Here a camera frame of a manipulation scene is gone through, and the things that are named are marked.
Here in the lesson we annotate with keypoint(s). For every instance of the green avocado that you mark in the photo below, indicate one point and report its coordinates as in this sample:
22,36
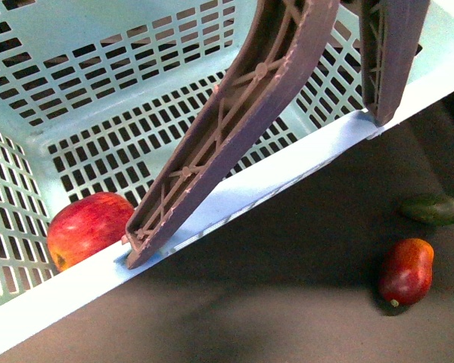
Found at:
429,209

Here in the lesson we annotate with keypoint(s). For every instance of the mauve basket handle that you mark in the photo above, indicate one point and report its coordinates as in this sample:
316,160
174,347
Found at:
281,51

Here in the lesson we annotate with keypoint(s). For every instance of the red yellow apple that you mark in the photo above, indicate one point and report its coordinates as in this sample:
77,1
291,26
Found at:
86,227

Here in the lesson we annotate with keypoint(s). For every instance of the light blue plastic basket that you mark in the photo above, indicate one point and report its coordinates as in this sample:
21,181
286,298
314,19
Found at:
281,262

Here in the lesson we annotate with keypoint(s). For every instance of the red orange mango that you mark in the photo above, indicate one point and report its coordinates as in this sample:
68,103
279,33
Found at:
406,272

